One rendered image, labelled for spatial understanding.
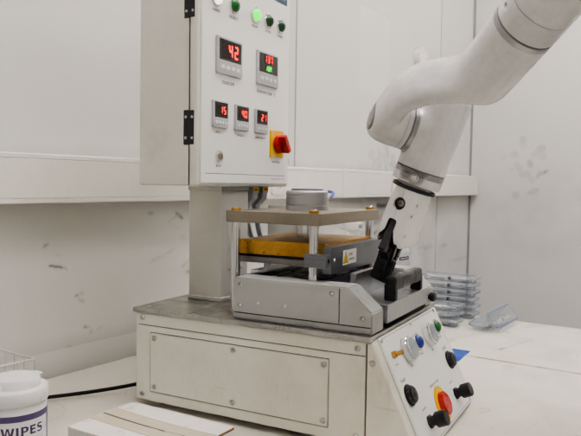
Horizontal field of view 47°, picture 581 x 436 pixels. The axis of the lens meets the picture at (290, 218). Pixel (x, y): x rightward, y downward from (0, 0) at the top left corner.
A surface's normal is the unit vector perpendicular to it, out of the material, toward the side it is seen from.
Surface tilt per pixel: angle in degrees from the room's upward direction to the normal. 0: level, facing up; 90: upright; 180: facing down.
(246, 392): 90
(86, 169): 90
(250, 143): 90
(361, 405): 90
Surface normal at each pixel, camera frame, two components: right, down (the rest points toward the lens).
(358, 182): 0.83, 0.04
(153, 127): -0.47, 0.04
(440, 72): -0.44, -0.53
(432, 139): -0.06, 0.20
